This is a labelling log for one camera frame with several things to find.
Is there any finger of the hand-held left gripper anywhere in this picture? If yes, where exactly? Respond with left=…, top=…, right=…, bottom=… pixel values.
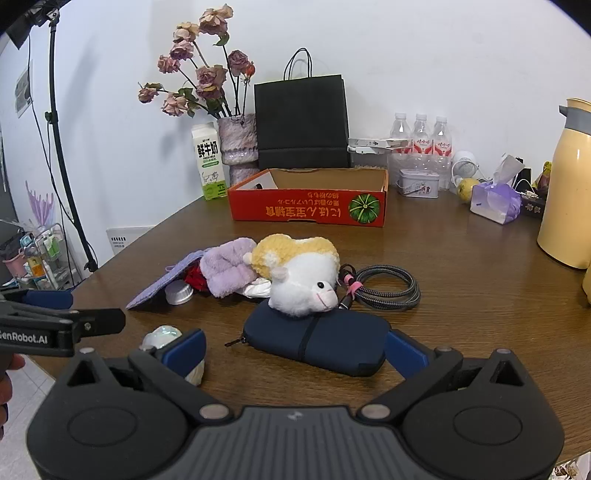
left=0, top=288, right=74, bottom=311
left=0, top=308, right=126, bottom=344

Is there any purple reed decoration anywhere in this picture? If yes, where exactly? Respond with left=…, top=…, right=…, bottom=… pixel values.
left=25, top=180, right=56, bottom=227

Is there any purple tissue pack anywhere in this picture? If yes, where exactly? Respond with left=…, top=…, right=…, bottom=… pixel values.
left=470, top=154, right=522, bottom=225

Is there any wall poster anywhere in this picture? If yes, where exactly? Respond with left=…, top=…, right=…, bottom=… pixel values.
left=14, top=67, right=34, bottom=118

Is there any black paper bag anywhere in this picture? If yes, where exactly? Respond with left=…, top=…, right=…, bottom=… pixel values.
left=253, top=47, right=351, bottom=171

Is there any white flat carton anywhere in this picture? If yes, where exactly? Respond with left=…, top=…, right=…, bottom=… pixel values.
left=347, top=137, right=411, bottom=151

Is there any navy zip pouch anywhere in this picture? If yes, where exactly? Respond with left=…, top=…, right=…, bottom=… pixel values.
left=225, top=299, right=392, bottom=377

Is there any purple knit pouch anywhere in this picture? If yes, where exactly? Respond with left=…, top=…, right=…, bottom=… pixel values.
left=126, top=250, right=206, bottom=311

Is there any small printed tin box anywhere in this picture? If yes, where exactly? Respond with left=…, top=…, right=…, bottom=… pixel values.
left=399, top=168, right=440, bottom=199

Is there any metal storage cart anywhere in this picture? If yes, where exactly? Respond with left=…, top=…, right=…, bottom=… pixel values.
left=0, top=222, right=77, bottom=291

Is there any dried rose bouquet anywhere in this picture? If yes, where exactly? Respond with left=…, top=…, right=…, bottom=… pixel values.
left=137, top=4, right=257, bottom=118

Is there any white green milk carton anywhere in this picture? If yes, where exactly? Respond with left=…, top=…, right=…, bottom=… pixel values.
left=191, top=123, right=228, bottom=201

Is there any dark brown box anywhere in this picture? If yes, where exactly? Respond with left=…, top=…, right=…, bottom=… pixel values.
left=521, top=191, right=548, bottom=219

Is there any silver jar lid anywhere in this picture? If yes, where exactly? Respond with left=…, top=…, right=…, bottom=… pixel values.
left=165, top=280, right=195, bottom=306

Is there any iridescent white packet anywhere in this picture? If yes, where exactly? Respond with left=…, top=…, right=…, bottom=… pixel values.
left=140, top=325, right=205, bottom=386

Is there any yellow white plush sheep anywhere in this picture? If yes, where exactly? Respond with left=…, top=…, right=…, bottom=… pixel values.
left=250, top=234, right=341, bottom=318

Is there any red fabric flower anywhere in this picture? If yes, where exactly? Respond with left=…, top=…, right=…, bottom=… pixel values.
left=183, top=264, right=208, bottom=292

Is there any grey braided cable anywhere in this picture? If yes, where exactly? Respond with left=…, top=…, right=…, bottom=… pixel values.
left=338, top=264, right=422, bottom=311

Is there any purple textured vase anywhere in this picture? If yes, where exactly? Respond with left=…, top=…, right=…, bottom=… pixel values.
left=217, top=113, right=260, bottom=188

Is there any clear water bottle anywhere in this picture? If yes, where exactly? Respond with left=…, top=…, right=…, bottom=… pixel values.
left=390, top=112, right=413, bottom=178
left=433, top=116, right=454, bottom=190
left=412, top=113, right=434, bottom=171

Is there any red cardboard box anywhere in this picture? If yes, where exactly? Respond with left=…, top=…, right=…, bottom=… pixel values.
left=227, top=167, right=389, bottom=230

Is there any clear plastic food container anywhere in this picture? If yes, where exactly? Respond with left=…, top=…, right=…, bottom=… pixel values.
left=347, top=144, right=392, bottom=169

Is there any cream thermos jug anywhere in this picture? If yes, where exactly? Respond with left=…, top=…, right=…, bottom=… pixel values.
left=537, top=98, right=591, bottom=269

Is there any purple fluffy cloth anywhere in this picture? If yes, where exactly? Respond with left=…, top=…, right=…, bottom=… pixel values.
left=199, top=237, right=271, bottom=298

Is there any black light stand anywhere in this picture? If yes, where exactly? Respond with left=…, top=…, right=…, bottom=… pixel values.
left=0, top=0, right=100, bottom=273

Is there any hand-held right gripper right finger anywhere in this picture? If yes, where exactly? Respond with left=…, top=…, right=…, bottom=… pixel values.
left=361, top=329, right=529, bottom=424

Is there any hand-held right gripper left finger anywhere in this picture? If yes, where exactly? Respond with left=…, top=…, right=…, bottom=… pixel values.
left=67, top=329, right=230, bottom=425

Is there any person's left hand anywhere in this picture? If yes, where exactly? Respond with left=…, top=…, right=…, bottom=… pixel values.
left=0, top=354, right=27, bottom=439

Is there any yellow green apple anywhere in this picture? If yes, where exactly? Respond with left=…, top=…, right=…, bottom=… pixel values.
left=457, top=178, right=481, bottom=203

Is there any white cloth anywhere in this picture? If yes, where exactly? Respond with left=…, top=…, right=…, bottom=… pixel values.
left=240, top=279, right=273, bottom=298

